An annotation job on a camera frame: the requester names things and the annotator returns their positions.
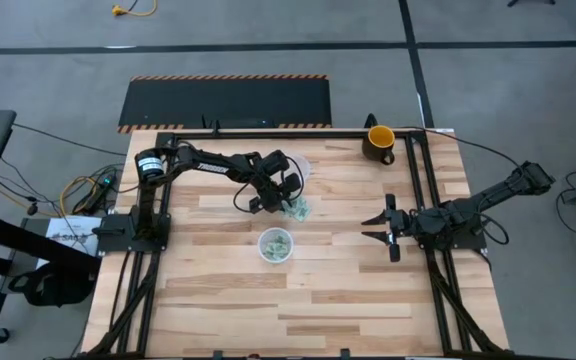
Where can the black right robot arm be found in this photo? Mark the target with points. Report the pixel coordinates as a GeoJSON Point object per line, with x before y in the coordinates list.
{"type": "Point", "coordinates": [498, 192]}

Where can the black chair base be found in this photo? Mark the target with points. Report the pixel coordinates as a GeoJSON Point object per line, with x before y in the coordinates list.
{"type": "Point", "coordinates": [530, 2]}

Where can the white printed paper sheet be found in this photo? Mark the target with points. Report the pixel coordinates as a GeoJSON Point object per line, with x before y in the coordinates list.
{"type": "Point", "coordinates": [73, 232]}

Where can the black bag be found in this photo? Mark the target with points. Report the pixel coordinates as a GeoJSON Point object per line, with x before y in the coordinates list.
{"type": "Point", "coordinates": [53, 287]}

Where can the black aluminium table frame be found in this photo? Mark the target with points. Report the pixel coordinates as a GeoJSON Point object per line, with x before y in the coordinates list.
{"type": "Point", "coordinates": [318, 135]}

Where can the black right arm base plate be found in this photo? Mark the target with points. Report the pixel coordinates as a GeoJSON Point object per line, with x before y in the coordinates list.
{"type": "Point", "coordinates": [468, 244]}

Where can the brown mug yellow inside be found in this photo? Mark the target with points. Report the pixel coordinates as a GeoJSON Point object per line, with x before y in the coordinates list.
{"type": "Point", "coordinates": [375, 152]}

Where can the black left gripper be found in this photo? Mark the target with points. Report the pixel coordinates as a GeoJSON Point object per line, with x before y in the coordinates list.
{"type": "Point", "coordinates": [273, 195]}

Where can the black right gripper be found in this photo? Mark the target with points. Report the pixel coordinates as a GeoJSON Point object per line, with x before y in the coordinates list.
{"type": "Point", "coordinates": [403, 224]}

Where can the black hazard-striped floor mat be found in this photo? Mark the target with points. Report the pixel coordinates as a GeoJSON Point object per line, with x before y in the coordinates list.
{"type": "Point", "coordinates": [218, 102]}

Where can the black power supply box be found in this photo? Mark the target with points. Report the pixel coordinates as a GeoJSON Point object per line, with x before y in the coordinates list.
{"type": "Point", "coordinates": [103, 187]}

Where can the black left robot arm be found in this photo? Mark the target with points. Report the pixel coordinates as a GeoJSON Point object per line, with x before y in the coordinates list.
{"type": "Point", "coordinates": [208, 165]}

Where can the black caster wheel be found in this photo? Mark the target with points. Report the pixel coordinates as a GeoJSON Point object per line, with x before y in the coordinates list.
{"type": "Point", "coordinates": [1, 335]}

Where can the black sensor bar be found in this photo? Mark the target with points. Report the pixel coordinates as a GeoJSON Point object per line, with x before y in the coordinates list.
{"type": "Point", "coordinates": [233, 124]}

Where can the clear plastic cup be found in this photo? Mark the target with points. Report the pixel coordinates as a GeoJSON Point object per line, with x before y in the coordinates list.
{"type": "Point", "coordinates": [275, 232]}
{"type": "Point", "coordinates": [305, 167]}

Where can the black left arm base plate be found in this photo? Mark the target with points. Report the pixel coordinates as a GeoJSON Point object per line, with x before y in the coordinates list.
{"type": "Point", "coordinates": [118, 242]}

